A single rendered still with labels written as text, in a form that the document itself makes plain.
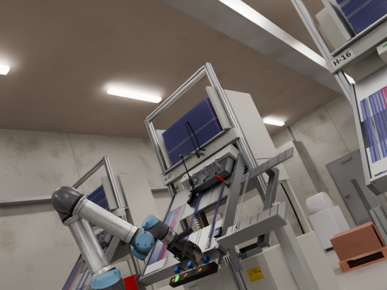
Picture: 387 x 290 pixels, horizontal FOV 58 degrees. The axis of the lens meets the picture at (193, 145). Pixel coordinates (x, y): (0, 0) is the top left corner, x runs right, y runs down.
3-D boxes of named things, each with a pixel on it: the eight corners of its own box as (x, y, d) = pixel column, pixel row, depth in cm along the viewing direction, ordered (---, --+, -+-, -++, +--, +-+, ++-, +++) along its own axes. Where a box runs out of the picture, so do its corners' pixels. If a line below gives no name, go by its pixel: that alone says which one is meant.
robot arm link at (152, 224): (137, 228, 160) (147, 212, 164) (155, 241, 164) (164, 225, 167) (143, 229, 154) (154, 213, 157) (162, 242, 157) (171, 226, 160)
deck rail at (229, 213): (227, 254, 168) (217, 247, 166) (224, 255, 169) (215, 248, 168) (246, 158, 221) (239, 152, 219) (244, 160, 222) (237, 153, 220)
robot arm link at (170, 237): (162, 229, 167) (172, 224, 162) (169, 235, 168) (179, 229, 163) (156, 242, 162) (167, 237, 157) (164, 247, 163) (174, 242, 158)
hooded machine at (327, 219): (348, 244, 730) (321, 190, 768) (324, 252, 759) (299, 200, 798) (356, 239, 783) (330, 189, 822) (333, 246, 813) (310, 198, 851)
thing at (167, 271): (224, 255, 169) (213, 247, 167) (148, 285, 209) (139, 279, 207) (224, 254, 170) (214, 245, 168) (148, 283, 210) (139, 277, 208)
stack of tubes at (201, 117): (221, 131, 223) (206, 96, 231) (173, 166, 254) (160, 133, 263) (232, 132, 232) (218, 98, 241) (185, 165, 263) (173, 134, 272)
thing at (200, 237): (220, 251, 170) (216, 247, 169) (145, 281, 210) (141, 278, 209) (227, 220, 184) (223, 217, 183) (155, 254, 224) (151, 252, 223)
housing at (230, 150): (244, 165, 219) (228, 151, 215) (194, 194, 249) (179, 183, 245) (246, 156, 225) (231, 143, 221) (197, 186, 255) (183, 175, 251)
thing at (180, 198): (236, 197, 198) (230, 192, 196) (167, 233, 238) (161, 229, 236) (243, 159, 222) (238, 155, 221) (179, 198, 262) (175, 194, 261)
